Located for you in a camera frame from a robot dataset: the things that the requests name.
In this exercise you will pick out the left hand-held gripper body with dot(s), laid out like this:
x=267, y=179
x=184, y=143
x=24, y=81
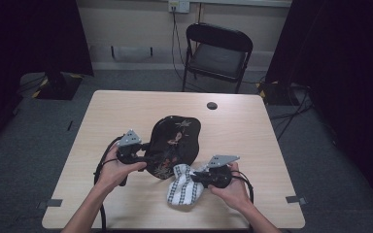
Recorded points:
x=131, y=153

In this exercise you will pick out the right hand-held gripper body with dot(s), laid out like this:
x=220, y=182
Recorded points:
x=218, y=176

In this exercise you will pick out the white checked cloth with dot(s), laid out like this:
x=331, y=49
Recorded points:
x=183, y=191

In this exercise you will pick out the black floral cloth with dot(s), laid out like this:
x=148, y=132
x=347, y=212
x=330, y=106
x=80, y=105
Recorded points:
x=175, y=142

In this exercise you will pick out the person's right hand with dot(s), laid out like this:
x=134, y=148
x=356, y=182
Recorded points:
x=233, y=194

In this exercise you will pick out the person's left hand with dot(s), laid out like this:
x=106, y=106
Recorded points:
x=113, y=174

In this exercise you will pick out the black floor tape strip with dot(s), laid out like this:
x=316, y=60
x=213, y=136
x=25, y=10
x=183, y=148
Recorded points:
x=70, y=125

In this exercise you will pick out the grey tape mark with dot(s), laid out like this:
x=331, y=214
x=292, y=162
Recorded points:
x=294, y=200
x=53, y=203

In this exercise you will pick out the black stand base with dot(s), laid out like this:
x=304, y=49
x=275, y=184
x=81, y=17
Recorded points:
x=273, y=93
x=58, y=87

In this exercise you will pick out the black folding chair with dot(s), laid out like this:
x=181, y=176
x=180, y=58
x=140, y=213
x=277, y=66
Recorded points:
x=217, y=58

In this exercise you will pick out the dark curtain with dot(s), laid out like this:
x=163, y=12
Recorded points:
x=29, y=32
x=353, y=64

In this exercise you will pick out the grey wall duct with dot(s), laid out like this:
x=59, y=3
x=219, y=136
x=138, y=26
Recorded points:
x=131, y=53

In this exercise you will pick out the white wall power socket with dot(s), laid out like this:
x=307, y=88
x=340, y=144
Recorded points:
x=179, y=6

